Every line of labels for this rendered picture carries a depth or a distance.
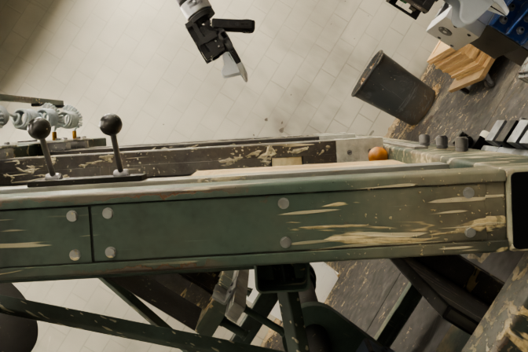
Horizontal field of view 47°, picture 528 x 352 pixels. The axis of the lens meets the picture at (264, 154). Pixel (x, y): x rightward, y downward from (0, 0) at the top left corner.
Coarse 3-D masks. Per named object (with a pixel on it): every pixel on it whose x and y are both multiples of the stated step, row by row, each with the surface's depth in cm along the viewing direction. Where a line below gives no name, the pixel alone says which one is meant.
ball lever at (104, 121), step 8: (104, 120) 99; (112, 120) 99; (120, 120) 101; (104, 128) 99; (112, 128) 99; (120, 128) 101; (112, 136) 102; (112, 144) 103; (120, 160) 105; (120, 168) 105
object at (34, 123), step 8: (32, 120) 100; (40, 120) 100; (32, 128) 99; (40, 128) 99; (48, 128) 100; (32, 136) 100; (40, 136) 100; (48, 152) 103; (48, 160) 104; (48, 168) 105; (48, 176) 106; (56, 176) 106
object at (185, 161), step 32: (0, 160) 160; (32, 160) 160; (64, 160) 160; (96, 160) 160; (128, 160) 160; (160, 160) 160; (192, 160) 160; (224, 160) 160; (256, 160) 159; (320, 160) 159; (352, 160) 159
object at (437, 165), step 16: (192, 176) 108; (208, 176) 106; (224, 176) 104; (240, 176) 104; (256, 176) 104; (272, 176) 104; (288, 176) 104; (304, 176) 104; (0, 192) 104; (16, 192) 104
